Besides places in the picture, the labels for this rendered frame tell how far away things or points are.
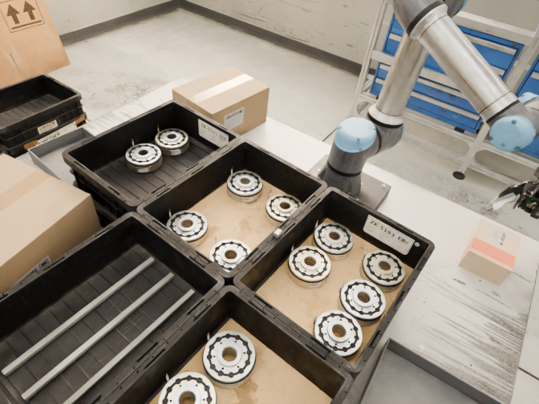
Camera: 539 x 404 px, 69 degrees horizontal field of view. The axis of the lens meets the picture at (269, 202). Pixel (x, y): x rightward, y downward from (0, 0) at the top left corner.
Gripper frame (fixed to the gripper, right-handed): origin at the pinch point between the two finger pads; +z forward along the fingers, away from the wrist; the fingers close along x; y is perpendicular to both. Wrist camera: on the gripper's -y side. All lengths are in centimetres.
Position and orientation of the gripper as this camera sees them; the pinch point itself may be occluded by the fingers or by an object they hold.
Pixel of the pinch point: (513, 221)
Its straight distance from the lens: 127.8
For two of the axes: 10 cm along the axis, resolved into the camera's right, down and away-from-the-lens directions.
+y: -5.6, 5.5, -6.2
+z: -0.9, 7.0, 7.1
